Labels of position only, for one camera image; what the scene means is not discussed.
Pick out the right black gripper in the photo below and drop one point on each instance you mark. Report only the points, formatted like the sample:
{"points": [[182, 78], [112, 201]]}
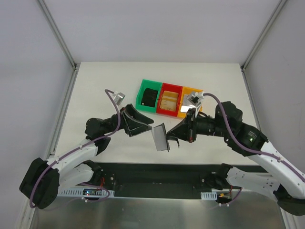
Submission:
{"points": [[191, 125]]}

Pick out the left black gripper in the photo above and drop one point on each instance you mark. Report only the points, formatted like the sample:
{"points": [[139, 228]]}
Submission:
{"points": [[124, 121]]}

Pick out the black leather card holder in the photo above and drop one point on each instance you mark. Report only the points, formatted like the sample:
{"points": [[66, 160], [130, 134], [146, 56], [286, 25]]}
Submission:
{"points": [[160, 138]]}

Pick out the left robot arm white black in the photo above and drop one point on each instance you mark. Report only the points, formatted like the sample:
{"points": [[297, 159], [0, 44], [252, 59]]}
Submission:
{"points": [[46, 178]]}

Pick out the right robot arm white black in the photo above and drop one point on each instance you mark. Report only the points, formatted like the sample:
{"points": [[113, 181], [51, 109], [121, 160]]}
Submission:
{"points": [[285, 183]]}

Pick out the white cards in yellow bin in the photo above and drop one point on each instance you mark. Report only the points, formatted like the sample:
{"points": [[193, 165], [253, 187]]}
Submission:
{"points": [[185, 105]]}

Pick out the black cards in green bin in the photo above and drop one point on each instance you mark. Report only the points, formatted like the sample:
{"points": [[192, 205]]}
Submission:
{"points": [[149, 97]]}

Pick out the gold cards in red bin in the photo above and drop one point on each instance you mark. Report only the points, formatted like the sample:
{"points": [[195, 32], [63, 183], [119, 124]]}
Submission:
{"points": [[169, 101]]}

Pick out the yellow plastic bin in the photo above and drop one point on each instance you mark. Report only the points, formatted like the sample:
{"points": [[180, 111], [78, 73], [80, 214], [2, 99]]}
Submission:
{"points": [[186, 90]]}

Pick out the green plastic bin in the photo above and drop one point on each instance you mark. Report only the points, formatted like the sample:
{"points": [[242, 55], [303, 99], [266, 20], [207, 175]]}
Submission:
{"points": [[148, 84]]}

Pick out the red plastic bin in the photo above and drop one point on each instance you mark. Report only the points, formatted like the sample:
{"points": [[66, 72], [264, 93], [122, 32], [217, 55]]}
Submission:
{"points": [[173, 88]]}

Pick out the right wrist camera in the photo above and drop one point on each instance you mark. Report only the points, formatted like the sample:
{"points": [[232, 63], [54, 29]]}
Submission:
{"points": [[196, 99]]}

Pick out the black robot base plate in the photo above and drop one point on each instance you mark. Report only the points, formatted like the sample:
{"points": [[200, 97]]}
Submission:
{"points": [[173, 181]]}

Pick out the right white cable duct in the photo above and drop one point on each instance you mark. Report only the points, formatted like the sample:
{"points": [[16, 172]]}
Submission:
{"points": [[209, 195]]}

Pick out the white cable duct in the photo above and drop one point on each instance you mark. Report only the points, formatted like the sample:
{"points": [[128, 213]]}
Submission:
{"points": [[209, 195], [83, 192]]}

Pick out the left aluminium frame post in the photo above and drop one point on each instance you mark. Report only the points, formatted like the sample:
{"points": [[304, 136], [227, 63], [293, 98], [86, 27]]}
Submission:
{"points": [[56, 32]]}

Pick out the aluminium frame post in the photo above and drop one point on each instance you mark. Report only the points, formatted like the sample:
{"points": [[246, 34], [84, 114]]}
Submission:
{"points": [[263, 34], [56, 32]]}

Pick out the right aluminium table rail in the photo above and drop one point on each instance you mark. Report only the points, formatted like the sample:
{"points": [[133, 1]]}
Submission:
{"points": [[250, 116]]}

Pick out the aluminium table rail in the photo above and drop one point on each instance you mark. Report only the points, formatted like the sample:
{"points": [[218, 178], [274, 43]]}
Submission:
{"points": [[250, 116], [53, 142]]}

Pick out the left aluminium table rail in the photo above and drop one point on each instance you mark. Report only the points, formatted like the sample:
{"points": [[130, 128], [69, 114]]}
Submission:
{"points": [[53, 142]]}

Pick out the left white cable duct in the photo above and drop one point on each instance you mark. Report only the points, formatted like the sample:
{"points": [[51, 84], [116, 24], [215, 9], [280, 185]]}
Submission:
{"points": [[83, 192]]}

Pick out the right aluminium frame post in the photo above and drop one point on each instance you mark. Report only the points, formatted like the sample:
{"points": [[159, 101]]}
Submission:
{"points": [[263, 34]]}

